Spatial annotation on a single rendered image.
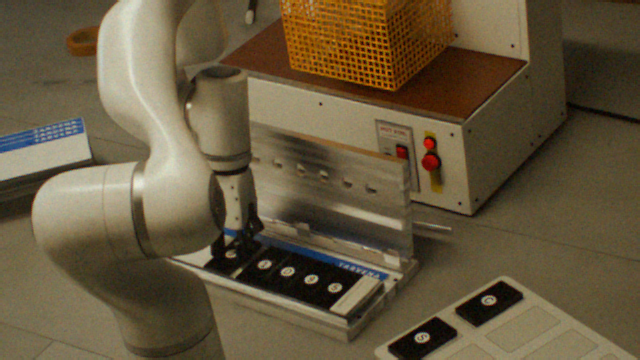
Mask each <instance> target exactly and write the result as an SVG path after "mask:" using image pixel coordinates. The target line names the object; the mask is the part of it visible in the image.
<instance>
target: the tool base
mask: <svg viewBox="0 0 640 360"><path fill-rule="evenodd" d="M274 222H275V223H276V224H275V225H274V224H270V223H267V222H263V221H262V223H263V224H264V226H265V229H264V230H262V231H261V234H264V235H267V236H270V237H274V238H278V239H281V240H284V241H288V242H291V243H295V244H298V245H302V247H305V248H308V249H313V250H316V251H319V252H322V253H326V254H330V255H333V256H336V257H340V258H344V260H347V261H350V262H354V263H357V264H361V265H365V266H368V267H371V268H374V269H379V270H382V272H385V273H388V274H390V277H388V278H387V279H386V280H385V281H384V286H385V287H384V288H383V290H382V291H381V292H380V293H379V294H378V295H377V297H375V298H374V299H373V300H372V301H371V302H370V303H369V304H368V305H367V306H366V307H365V308H364V310H362V311H361V312H360V313H359V314H358V315H361V318H357V316H358V315H357V316H356V317H355V318H354V319H353V320H352V322H350V323H349V324H348V325H347V324H345V323H342V322H339V320H335V319H332V318H329V317H326V316H322V315H319V314H316V313H314V312H310V311H307V310H304V308H301V307H297V306H294V305H291V304H288V303H284V302H281V301H279V300H276V299H272V298H269V297H266V295H263V294H259V293H256V292H253V291H250V290H247V289H244V288H241V287H238V286H234V285H231V284H228V282H225V281H221V280H218V279H215V278H213V277H209V276H206V275H203V274H200V273H196V272H194V273H195V274H197V275H199V276H200V277H201V279H202V280H203V283H204V285H205V287H206V289H207V292H208V293H209V294H213V296H216V297H218V298H221V299H225V300H228V301H231V302H234V303H237V304H240V305H243V306H246V307H250V309H253V310H255V311H258V312H261V313H265V314H268V315H270V316H273V317H277V318H280V319H283V320H286V322H289V323H292V324H295V325H298V326H302V327H305V328H307V329H310V330H314V331H317V332H320V334H323V335H326V336H329V337H332V338H335V339H339V340H342V341H344V342H347V343H348V342H349V341H351V340H352V339H353V338H354V337H355V336H356V335H357V334H358V332H359V331H360V330H361V329H362V328H364V327H365V326H366V325H367V324H368V323H369V322H370V320H371V319H372V318H373V317H374V316H375V315H377V314H378V313H379V312H380V311H381V310H382V309H383V307H384V305H385V304H386V303H387V302H388V301H390V300H391V299H392V298H393V297H394V295H395V294H396V293H397V292H398V291H399V290H400V289H401V288H403V287H404V286H405V285H406V284H407V282H408V281H409V280H410V279H411V278H412V277H413V276H415V275H416V274H417V273H418V272H419V263H418V261H416V260H412V259H408V260H407V259H403V257H399V256H398V252H397V251H394V250H391V249H388V250H387V251H382V252H381V251H378V250H374V249H371V248H367V247H363V245H362V249H363V251H359V250H356V249H352V248H348V247H345V245H342V244H337V243H334V242H333V241H332V237H331V236H328V235H324V234H320V232H317V231H314V230H309V228H308V225H307V224H304V223H300V224H298V225H297V224H294V225H292V224H288V223H284V222H281V221H278V219H274ZM395 278H397V279H398V281H394V280H393V279H395Z"/></svg>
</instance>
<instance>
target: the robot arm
mask: <svg viewBox="0 0 640 360"><path fill-rule="evenodd" d="M227 45H228V33H227V27H226V23H224V19H223V14H222V11H221V7H220V3H219V0H119V2H118V3H117V4H116V5H115V6H114V7H113V8H112V9H111V10H110V11H108V12H107V14H106V16H105V18H104V19H103V21H102V24H101V27H100V31H99V35H98V51H97V78H98V89H99V94H100V100H101V102H102V105H103V108H105V110H106V111H107V113H108V114H109V116H110V117H111V118H112V120H113V122H114V123H116V124H117V125H119V126H120V127H121V128H122V129H124V130H125V132H128V133H129V134H131V135H132V136H134V137H136V138H139V139H140V140H142V141H144V142H145V144H146V145H148V146H150V148H151V151H152V153H151V157H150V159H148V160H146V161H140V162H131V163H122V164H112V165H104V166H95V167H86V168H79V170H74V171H69V172H65V173H62V174H58V175H56V176H54V177H52V178H51V179H49V180H47V182H46V183H45V184H44V185H43V186H42V188H41V189H39V191H38V192H37V195H36V198H35V200H34V203H33V210H32V218H31V223H32V225H33V232H34V237H35V241H36V243H37V245H38V247H39V249H40V251H42V254H43V255H44V257H45V258H46V259H47V261H48V262H49V263H50V265H51V266H53V267H54V268H55V269H56V270H57V271H58V272H59V273H60V274H63V275H64V277H65V278H66V279H68V280H69V281H70V282H72V283H74V284H76V285H77V286H79V287H80V288H81V290H83V291H85V292H87V293H88V294H90V295H91V296H93V297H94V298H97V299H98V300H100V301H101V303H103V304H104V305H105V306H108V307H109V308H110V309H111V311H112V312H113V315H114V317H115V319H116V322H117V325H118V329H120V332H121V335H122V339H123V342H124V345H125V348H126V352H127V355H128V359H129V360H227V359H225V354H224V351H223V347H222V342H221V339H220V335H219V330H218V327H217V323H216V318H215V315H214V311H213V306H211V303H210V300H209V296H208V292H207V289H206V287H205V285H204V283H203V280H202V279H201V277H200V276H199V275H197V274H195V273H194V272H192V271H190V269H188V268H185V267H183V266H181V265H178V264H176V263H172V262H170V261H167V260H164V259H161V258H169V256H178V255H187V254H191V253H195V252H199V251H201V250H204V249H205V248H207V247H209V246H211V255H212V256H215V255H216V254H217V253H218V252H219V251H221V250H222V249H224V248H225V247H226V246H225V231H224V227H226V228H229V229H232V230H236V235H237V238H238V243H236V259H237V264H238V265H242V264H243V263H245V262H247V261H250V260H251V240H252V239H253V238H254V237H255V236H256V235H257V234H258V232H261V231H262V230H264V229H265V226H264V224H263V223H262V221H261V218H259V217H258V215H257V198H256V189H255V183H254V177H253V173H252V169H251V167H249V164H250V163H251V161H252V158H251V133H250V107H249V82H247V73H246V72H245V71H244V70H243V69H240V68H237V67H230V65H218V66H210V68H206V69H204V70H202V71H200V72H198V73H197V74H196V76H195V84H196V85H193V84H192V83H190V81H189V79H188V77H187V74H185V71H184V66H186V65H192V64H198V63H205V62H209V61H213V60H215V59H217V58H219V57H220V56H221V55H223V52H225V51H226V49H227ZM190 131H191V132H195V133H196V135H198V136H199V140H200V148H199V146H198V145H196V142H195V140H194V139H193V137H192V135H191V133H190ZM250 223H251V224H252V226H253V228H251V224H250ZM243 228H244V230H245V234H244V235H243V231H242V229H243Z"/></svg>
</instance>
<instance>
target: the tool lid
mask: <svg viewBox="0 0 640 360"><path fill-rule="evenodd" d="M250 133H251V158H252V161H251V163H250V164H249V167H251V169H252V173H253V177H254V183H255V189H256V198H257V215H258V217H259V218H261V221H263V222H267V223H270V224H274V225H275V224H276V223H275V222H274V219H278V221H281V222H284V223H288V224H292V225H294V224H296V223H297V222H300V223H304V224H307V225H308V228H309V230H314V231H317V232H320V234H324V235H328V236H331V237H332V241H333V242H334V243H337V244H342V245H345V247H348V248H352V249H356V250H359V251H363V249H362V245H363V247H367V248H371V249H374V250H378V251H381V252H382V251H383V250H384V249H391V250H394V251H397V252H398V256H399V257H403V259H407V260H408V259H409V257H410V256H412V255H413V243H412V222H411V200H410V178H409V160H405V159H400V158H396V157H393V156H388V154H384V153H380V152H375V151H371V150H367V149H362V148H358V147H354V146H349V145H345V144H341V143H336V141H332V140H328V139H323V138H319V137H315V136H311V135H307V134H303V133H298V132H294V131H290V130H285V128H281V127H277V126H272V125H268V124H264V123H259V122H255V121H251V120H250ZM253 152H255V153H257V154H258V156H259V159H261V162H257V161H255V159H254V158H253ZM275 159H279V160H280V161H281V163H282V169H280V167H278V166H277V165H276V162H275ZM297 164H300V165H302V166H303V167H304V170H305V175H303V174H301V173H300V172H298V170H297ZM320 171H323V172H326V173H327V175H328V177H329V179H328V180H324V179H323V178H322V177H321V175H320ZM344 177H347V178H349V179H350V182H352V184H353V186H352V187H348V186H346V185H345V183H344ZM368 184H372V185H373V186H374V187H375V189H376V195H374V193H372V192H370V190H369V188H368Z"/></svg>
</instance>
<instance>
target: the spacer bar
mask: <svg viewBox="0 0 640 360"><path fill-rule="evenodd" d="M380 281H381V280H380V279H376V278H373V277H370V276H366V275H365V276H363V277H362V278H361V279H360V280H359V281H358V282H357V283H356V285H355V286H354V287H353V288H352V289H350V290H348V291H347V292H346V293H345V294H344V295H343V296H342V298H341V299H340V300H339V301H337V302H336V303H335V304H334V305H333V306H332V307H331V308H330V311H332V312H335V313H337V314H341V315H344V316H346V315H347V314H348V313H349V312H350V311H352V310H353V308H354V307H355V306H356V305H357V304H358V303H359V302H360V301H361V300H362V299H363V298H365V297H366V295H367V294H368V293H369V292H370V291H371V290H372V289H373V288H374V287H375V286H377V285H378V283H379V282H380Z"/></svg>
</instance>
